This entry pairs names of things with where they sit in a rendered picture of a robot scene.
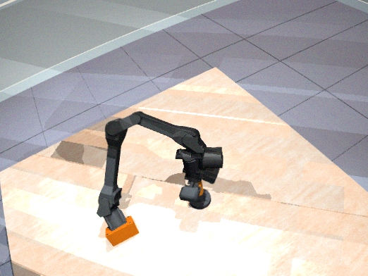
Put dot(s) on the dark grey round pedestal with short shaft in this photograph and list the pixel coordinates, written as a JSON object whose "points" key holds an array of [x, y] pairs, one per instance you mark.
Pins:
{"points": [[203, 201]]}

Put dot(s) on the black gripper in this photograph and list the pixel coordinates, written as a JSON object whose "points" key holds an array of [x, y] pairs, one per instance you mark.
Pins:
{"points": [[192, 191]]}

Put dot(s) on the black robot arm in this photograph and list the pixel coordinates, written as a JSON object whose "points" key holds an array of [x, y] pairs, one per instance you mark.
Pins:
{"points": [[188, 137]]}

